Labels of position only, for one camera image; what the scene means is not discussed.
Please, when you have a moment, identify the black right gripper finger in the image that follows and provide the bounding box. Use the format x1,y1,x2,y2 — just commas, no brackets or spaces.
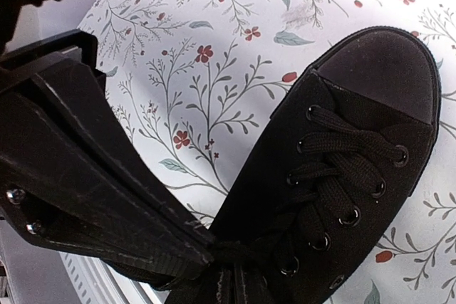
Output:
202,268,234,304

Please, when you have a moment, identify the black canvas sneaker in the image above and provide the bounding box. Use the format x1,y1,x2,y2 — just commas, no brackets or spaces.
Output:
167,26,441,303

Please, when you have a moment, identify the floral patterned table mat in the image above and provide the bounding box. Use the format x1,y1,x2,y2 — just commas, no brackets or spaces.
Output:
80,0,455,303

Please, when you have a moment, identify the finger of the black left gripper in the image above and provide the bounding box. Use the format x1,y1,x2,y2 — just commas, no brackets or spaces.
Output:
1,143,214,281

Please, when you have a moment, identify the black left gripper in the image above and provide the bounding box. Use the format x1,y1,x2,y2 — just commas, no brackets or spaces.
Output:
1,29,213,245

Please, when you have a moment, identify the black shoelace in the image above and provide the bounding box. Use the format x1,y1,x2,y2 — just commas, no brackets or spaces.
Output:
211,105,409,275

